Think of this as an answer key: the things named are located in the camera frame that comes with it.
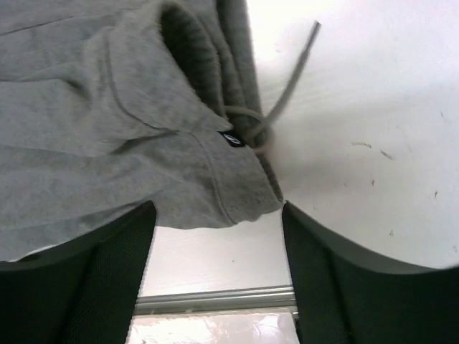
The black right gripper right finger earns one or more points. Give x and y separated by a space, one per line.
346 293

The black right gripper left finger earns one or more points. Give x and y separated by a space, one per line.
82 291

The grey drawstring shorts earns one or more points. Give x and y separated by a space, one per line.
106 105

